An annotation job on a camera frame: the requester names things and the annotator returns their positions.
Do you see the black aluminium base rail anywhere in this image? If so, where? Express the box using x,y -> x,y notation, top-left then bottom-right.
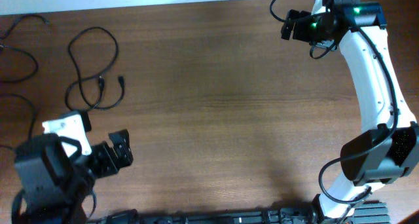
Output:
89,202 -> 391,224

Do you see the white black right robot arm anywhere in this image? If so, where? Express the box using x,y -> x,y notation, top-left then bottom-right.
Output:
281,0 -> 418,223

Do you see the black USB cable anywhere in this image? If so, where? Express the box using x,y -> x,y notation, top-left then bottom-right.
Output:
64,26 -> 126,112
0,13 -> 50,84
0,92 -> 39,151

